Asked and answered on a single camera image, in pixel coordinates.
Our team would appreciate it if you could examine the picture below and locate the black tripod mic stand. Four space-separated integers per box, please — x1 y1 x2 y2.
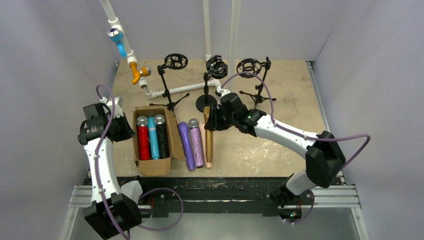
149 53 191 114
236 56 277 106

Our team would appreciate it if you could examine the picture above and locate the glitter purple microphone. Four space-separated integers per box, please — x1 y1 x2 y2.
188 118 204 168

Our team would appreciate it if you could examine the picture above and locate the orange toy microphone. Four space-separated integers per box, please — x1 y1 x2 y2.
129 61 152 85

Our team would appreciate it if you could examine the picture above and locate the pink microphone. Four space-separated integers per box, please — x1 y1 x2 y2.
199 123 214 168

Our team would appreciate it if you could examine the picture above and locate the light blue microphone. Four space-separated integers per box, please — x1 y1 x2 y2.
147 117 160 160

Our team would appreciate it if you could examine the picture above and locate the black table edge rail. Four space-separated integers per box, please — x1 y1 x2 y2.
82 176 342 219

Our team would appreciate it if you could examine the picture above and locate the red glitter microphone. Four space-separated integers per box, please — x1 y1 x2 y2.
136 115 151 161

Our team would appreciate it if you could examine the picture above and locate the gold microphone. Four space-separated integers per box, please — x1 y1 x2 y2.
203 106 214 169

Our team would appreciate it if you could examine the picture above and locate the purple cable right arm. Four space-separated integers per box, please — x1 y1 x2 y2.
220 71 371 226

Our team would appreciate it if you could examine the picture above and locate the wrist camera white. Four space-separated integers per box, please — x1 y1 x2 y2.
215 86 231 97
99 96 124 119

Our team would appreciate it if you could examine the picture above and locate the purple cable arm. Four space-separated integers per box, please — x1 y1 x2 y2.
94 84 184 240
220 71 371 226

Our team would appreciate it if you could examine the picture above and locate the black round-base mic stand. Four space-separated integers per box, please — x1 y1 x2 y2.
195 55 228 113

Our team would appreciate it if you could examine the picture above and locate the aluminium frame rail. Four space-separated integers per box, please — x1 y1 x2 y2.
59 183 370 240

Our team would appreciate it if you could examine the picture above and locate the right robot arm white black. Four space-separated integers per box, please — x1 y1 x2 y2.
204 92 346 196

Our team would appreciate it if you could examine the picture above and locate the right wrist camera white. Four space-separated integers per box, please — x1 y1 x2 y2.
215 86 231 97

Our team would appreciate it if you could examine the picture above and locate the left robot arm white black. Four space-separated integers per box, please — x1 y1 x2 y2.
77 101 143 240

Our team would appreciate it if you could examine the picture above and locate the black glitter microphone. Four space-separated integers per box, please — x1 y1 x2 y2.
154 114 170 159

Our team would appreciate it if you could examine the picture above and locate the brown cardboard box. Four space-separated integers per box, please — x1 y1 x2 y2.
131 106 186 176

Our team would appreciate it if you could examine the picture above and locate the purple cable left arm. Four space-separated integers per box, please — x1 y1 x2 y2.
94 84 184 240

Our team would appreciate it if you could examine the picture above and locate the white PVC pipe frame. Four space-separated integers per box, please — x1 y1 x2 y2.
100 0 241 99

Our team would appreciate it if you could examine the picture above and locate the blue toy microphone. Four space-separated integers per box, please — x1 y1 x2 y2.
107 27 127 58

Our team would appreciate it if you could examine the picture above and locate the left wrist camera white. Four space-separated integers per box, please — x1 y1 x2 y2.
99 96 124 119

